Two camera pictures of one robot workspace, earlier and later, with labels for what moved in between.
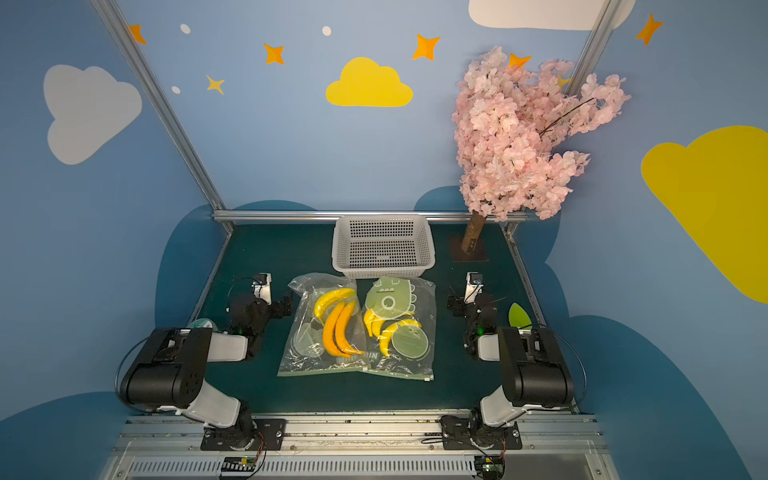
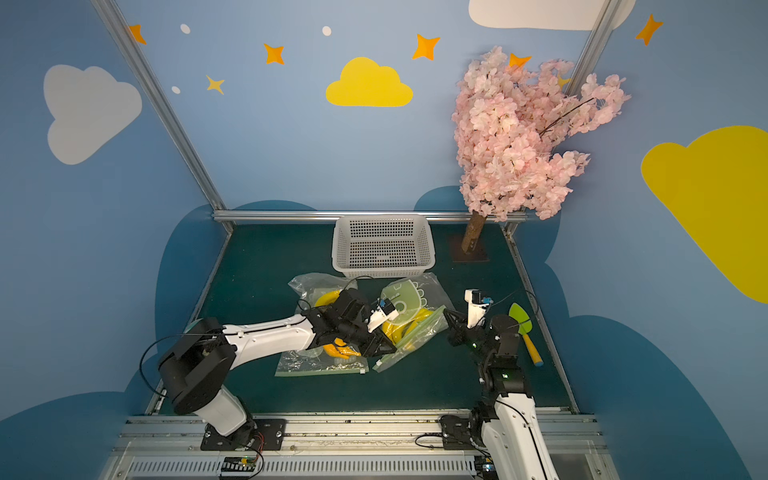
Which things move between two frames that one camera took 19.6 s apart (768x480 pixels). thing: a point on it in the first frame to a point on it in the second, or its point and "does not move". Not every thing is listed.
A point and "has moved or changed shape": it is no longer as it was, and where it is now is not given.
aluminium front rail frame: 358,449 does not move
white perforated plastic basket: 382,246 does not move
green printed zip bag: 412,352 has moved or changed shape
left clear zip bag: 326,334 does not move
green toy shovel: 518,317 does not move
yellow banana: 385,339 has moved or changed shape
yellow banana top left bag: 330,296 does not move
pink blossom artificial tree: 509,124 does not move
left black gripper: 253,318 to 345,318
